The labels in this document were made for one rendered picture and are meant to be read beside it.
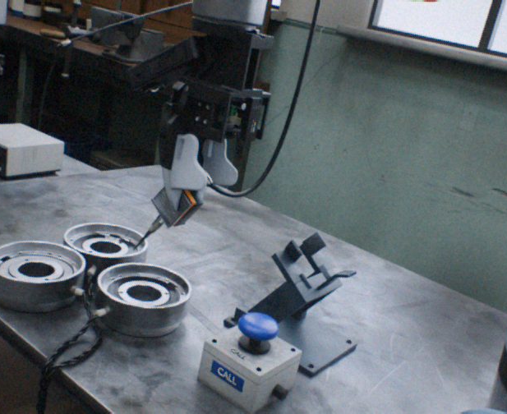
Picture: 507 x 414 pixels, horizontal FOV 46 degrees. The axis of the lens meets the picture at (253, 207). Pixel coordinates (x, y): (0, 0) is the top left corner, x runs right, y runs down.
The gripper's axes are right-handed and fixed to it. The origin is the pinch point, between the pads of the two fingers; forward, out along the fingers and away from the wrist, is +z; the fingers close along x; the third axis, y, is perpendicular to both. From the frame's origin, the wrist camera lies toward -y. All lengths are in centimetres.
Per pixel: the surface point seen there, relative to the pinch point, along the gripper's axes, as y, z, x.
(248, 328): 17.9, 6.1, -7.8
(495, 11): -21, -36, 160
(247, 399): 20.6, 11.7, -9.5
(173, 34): -149, -4, 145
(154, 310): 6.6, 9.4, -8.7
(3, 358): -29.5, 38.1, -2.6
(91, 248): -11.3, 11.0, -2.9
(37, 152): -72, 19, 29
